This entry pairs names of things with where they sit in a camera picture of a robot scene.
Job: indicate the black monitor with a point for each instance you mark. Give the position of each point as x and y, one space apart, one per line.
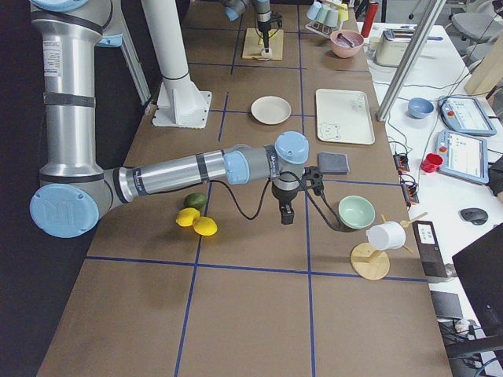
479 269

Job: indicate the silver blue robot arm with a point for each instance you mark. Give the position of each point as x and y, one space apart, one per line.
75 192
236 8

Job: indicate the upper teach pendant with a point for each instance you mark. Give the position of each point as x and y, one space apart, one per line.
465 115

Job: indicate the wooden mug stand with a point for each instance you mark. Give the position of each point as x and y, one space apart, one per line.
373 264

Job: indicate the aluminium frame post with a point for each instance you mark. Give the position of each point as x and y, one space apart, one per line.
420 36

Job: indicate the bamboo cutting board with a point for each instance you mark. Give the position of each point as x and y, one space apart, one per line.
254 48

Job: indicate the blue bowl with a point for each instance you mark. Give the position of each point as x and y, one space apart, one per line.
419 108

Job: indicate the white bear tray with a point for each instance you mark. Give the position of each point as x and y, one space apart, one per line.
343 116

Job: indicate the red cup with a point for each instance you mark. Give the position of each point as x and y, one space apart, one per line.
431 163

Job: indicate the orange black power strip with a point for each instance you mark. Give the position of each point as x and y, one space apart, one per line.
407 182

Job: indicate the metal scoop in bowl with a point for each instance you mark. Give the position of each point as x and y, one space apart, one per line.
342 37

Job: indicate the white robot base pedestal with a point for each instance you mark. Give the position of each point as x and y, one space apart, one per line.
180 103

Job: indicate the lower teach pendant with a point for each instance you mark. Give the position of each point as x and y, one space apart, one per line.
464 156

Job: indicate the red bottle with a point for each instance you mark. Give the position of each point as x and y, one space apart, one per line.
370 15

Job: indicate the grey folded cloth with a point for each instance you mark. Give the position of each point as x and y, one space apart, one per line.
333 163

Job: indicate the black computer mouse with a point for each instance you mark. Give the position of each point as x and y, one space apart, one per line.
474 215

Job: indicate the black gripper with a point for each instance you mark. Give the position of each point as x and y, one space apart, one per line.
284 194
263 24

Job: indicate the white steamed bun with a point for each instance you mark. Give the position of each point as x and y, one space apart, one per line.
266 53

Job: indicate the teach pendant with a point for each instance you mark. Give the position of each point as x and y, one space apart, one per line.
465 115
464 156

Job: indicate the green avocado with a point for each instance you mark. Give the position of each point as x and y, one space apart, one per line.
197 200

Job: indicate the white mug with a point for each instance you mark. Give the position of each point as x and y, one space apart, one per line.
389 235

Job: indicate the black box with label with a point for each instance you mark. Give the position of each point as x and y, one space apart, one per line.
428 247

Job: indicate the mint green bowl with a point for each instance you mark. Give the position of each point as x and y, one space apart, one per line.
356 212

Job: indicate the yellow lemon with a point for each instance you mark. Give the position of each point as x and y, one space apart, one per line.
205 226
187 216

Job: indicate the pastel cups rack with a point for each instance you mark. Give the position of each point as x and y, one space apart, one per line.
326 16

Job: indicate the white toaster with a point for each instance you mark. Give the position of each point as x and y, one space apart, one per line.
392 46

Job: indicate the cream round plate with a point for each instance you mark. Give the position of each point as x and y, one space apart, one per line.
271 110

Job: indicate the pink bowl with ice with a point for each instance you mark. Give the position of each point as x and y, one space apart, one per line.
341 49

